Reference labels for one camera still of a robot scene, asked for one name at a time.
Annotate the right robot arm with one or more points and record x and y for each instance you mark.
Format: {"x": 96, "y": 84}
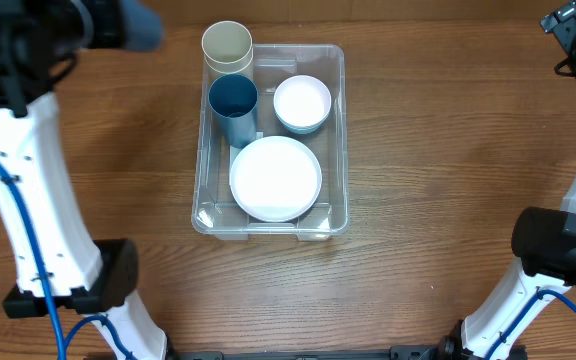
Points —
{"x": 543, "y": 269}

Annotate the blue cup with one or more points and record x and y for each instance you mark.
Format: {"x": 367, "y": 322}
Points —
{"x": 233, "y": 98}
{"x": 143, "y": 29}

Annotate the pink small bowl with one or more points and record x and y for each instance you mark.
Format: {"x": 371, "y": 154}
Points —
{"x": 302, "y": 100}

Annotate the pink plate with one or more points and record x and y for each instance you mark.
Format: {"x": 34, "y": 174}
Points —
{"x": 275, "y": 179}

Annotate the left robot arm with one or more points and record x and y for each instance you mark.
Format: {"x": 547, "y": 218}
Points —
{"x": 58, "y": 264}

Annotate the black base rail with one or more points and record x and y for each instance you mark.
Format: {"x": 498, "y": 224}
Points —
{"x": 403, "y": 352}

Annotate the beige cup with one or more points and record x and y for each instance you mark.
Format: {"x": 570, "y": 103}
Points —
{"x": 242, "y": 67}
{"x": 227, "y": 42}

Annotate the clear plastic storage bin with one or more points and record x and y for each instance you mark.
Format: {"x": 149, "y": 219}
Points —
{"x": 214, "y": 210}

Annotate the light blue small bowl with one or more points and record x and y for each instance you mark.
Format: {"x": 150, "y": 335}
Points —
{"x": 302, "y": 130}

